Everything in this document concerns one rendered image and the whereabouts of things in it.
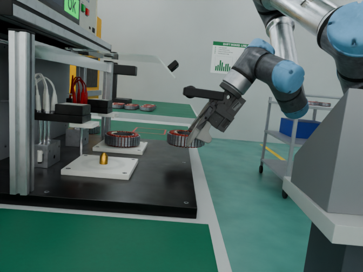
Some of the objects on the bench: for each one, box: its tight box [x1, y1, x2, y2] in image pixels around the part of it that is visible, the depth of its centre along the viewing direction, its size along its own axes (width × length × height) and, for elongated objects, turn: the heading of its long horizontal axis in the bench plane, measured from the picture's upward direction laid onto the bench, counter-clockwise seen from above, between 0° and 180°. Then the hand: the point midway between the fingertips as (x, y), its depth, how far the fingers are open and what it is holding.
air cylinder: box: [34, 139, 61, 168], centre depth 73 cm, size 5×8×6 cm
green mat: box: [69, 118, 189, 141], centre depth 149 cm, size 94×61×1 cm, turn 63°
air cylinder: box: [65, 127, 89, 147], centre depth 96 cm, size 5×8×6 cm
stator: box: [105, 131, 140, 147], centre depth 97 cm, size 11×11×4 cm
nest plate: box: [61, 154, 138, 180], centre depth 73 cm, size 15×15×1 cm
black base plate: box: [0, 133, 197, 219], centre depth 85 cm, size 47×64×2 cm
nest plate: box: [92, 140, 148, 155], centre depth 97 cm, size 15×15×1 cm
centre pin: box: [99, 152, 108, 165], centre depth 73 cm, size 2×2×3 cm
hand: (184, 140), depth 88 cm, fingers closed on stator, 13 cm apart
